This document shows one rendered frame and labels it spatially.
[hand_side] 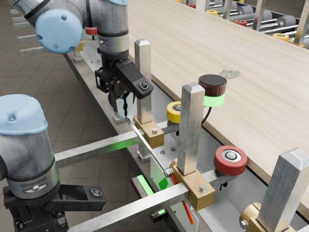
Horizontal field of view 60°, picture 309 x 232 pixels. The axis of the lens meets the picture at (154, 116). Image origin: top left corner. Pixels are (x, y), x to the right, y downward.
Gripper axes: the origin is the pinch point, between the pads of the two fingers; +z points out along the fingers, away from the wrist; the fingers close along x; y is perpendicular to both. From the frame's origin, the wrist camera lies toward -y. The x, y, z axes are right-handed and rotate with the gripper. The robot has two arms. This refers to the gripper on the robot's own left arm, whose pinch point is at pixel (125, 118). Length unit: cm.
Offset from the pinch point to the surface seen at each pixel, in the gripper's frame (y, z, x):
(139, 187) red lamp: -6.8, 22.2, 2.0
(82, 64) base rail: 89, 22, -42
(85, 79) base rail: 70, 22, -31
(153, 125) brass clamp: -3.1, 5.7, -8.5
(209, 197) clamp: -31.0, 6.9, 1.8
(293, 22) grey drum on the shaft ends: 15, 11, -179
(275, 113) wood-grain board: -29.4, 2.4, -36.5
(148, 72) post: -0.6, -11.4, -9.1
